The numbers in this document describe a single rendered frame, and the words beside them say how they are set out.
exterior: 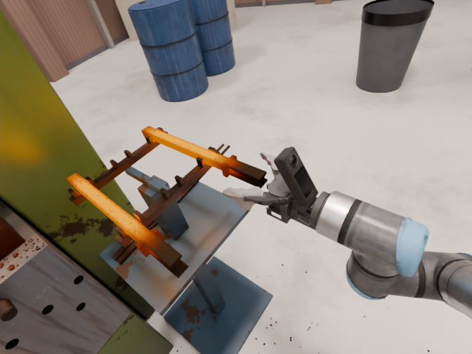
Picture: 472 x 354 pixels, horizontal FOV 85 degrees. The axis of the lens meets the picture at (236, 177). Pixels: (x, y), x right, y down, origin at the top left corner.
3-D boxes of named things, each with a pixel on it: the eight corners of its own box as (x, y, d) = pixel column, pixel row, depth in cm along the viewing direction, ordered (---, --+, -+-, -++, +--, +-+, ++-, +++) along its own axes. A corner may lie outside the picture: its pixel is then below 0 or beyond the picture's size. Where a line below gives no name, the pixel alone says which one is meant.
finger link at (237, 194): (225, 215, 58) (267, 213, 56) (220, 198, 53) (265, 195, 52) (226, 204, 60) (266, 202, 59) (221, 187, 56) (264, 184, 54)
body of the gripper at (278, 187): (263, 213, 59) (312, 238, 52) (260, 187, 53) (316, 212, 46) (280, 192, 62) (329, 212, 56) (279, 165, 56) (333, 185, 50)
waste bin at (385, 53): (348, 73, 288) (359, 1, 241) (400, 70, 276) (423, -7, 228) (352, 96, 253) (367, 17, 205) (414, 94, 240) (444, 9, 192)
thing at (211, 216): (251, 210, 87) (250, 206, 85) (161, 316, 66) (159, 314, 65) (188, 179, 102) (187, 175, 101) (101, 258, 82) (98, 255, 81)
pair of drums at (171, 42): (241, 57, 371) (230, -26, 306) (211, 102, 286) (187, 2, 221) (192, 59, 395) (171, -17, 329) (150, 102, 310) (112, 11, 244)
